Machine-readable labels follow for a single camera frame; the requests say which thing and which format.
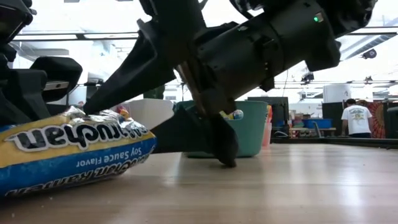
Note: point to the orange patterned tapestry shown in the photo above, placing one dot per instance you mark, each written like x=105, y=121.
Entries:
x=377, y=119

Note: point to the black overhead crossbar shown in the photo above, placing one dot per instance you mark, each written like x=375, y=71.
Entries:
x=77, y=34

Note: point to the orange Maruchan noodle packet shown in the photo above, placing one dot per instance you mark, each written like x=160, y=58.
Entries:
x=269, y=113

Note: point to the blue Maruchan noodle packet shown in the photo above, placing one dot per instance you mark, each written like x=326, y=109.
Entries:
x=238, y=114
x=74, y=155

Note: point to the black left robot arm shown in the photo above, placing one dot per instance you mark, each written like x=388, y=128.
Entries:
x=14, y=18

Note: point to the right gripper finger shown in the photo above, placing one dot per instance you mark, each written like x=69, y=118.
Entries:
x=146, y=68
x=192, y=133

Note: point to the green plastic bin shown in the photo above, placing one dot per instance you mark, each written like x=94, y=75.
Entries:
x=252, y=133

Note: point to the white cylinder tank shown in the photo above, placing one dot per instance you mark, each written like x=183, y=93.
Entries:
x=337, y=93

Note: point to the blue storage bin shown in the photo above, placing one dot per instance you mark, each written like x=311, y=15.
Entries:
x=317, y=123

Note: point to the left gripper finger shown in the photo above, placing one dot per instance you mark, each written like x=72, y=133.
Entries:
x=21, y=96

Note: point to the distant black rail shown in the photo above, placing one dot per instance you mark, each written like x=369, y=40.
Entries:
x=342, y=82

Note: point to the black background monitor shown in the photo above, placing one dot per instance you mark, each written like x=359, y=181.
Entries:
x=280, y=109

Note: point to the black partition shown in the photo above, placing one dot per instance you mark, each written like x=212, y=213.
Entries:
x=331, y=113

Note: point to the clear plastic bin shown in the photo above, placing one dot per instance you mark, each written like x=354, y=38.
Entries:
x=266, y=137

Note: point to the black ceiling spotlight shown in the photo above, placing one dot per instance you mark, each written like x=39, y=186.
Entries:
x=308, y=76
x=370, y=53

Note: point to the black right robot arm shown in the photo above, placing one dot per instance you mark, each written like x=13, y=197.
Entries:
x=354, y=15

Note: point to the person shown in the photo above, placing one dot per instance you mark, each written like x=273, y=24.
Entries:
x=357, y=119

